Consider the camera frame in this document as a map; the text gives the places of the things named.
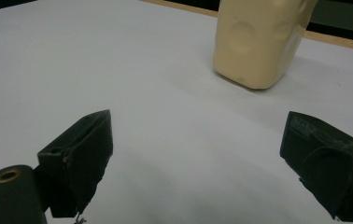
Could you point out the grey panel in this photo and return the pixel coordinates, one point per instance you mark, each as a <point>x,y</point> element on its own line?
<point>342,17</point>

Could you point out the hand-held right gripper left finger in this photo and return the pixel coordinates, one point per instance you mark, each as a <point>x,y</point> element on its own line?
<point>84,155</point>

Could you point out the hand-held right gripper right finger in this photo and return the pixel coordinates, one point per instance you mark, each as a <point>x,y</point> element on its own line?
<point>327,155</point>

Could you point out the cream square ceramic cup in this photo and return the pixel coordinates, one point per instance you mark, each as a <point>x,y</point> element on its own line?
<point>255,43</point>

